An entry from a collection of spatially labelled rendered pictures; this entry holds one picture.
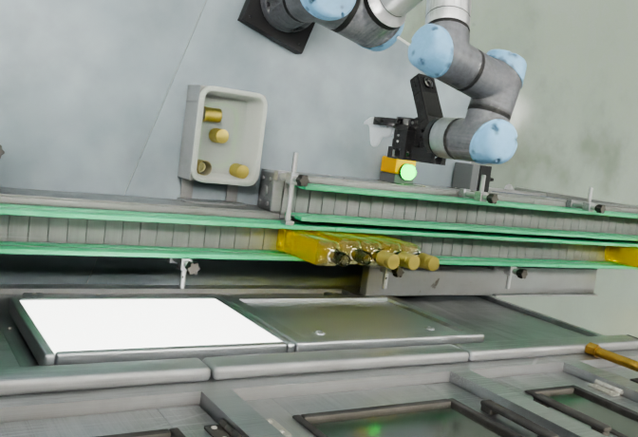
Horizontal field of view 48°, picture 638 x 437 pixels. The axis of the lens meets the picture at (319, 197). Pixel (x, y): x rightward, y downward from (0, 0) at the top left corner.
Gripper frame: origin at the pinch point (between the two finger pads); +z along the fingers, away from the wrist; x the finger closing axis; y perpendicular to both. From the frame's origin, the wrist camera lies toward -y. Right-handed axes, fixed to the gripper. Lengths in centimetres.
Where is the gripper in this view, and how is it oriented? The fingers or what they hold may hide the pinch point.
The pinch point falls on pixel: (380, 121)
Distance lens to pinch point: 149.9
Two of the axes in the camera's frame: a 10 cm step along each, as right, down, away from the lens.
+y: -1.3, 9.9, 0.8
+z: -5.2, -1.3, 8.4
